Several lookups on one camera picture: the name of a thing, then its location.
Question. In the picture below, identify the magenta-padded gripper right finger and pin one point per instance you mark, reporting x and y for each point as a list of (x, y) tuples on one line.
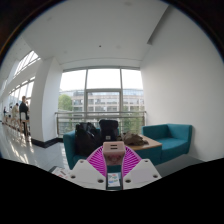
[(141, 173)]

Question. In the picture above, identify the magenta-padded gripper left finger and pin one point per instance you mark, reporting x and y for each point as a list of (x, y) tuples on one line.
[(87, 175)]

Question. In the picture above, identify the pink charger block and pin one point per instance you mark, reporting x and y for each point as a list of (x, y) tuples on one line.
[(114, 152)]

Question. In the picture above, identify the medium sticker sheet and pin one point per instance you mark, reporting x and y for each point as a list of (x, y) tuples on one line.
[(62, 172)]

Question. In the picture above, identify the wood-topped teal side table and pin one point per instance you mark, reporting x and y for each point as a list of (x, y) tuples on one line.
[(150, 144)]

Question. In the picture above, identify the brown jacket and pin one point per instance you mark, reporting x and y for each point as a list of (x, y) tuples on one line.
[(133, 138)]

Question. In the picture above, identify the soft black backpack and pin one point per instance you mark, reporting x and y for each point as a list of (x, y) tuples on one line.
[(86, 138)]

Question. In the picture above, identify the teal armchair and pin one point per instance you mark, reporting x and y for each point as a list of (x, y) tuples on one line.
[(171, 141)]

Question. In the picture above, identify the boxy black backpack with label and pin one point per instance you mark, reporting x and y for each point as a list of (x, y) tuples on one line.
[(108, 130)]

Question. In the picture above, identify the metal window railing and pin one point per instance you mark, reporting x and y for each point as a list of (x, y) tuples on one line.
[(100, 114)]

